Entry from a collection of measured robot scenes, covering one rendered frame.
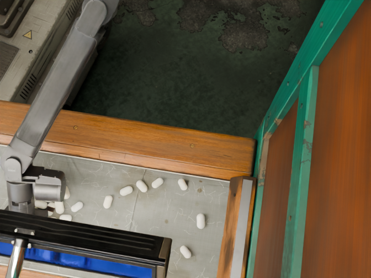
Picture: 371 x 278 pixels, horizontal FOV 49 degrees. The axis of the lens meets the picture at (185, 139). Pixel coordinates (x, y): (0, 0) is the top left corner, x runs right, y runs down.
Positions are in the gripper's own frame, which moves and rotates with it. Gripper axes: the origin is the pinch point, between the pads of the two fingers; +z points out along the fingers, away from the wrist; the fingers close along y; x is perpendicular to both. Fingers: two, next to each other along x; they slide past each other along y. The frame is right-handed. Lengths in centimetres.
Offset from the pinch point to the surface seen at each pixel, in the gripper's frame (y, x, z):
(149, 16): 2, 130, -38
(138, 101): 5, 101, -3
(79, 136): 7.4, 18.3, -22.9
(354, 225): 55, -45, -51
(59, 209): 6.6, 6.0, -7.7
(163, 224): 33.1, 8.2, -7.0
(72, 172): 6.9, 14.2, -14.1
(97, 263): 26.2, -24.2, -21.6
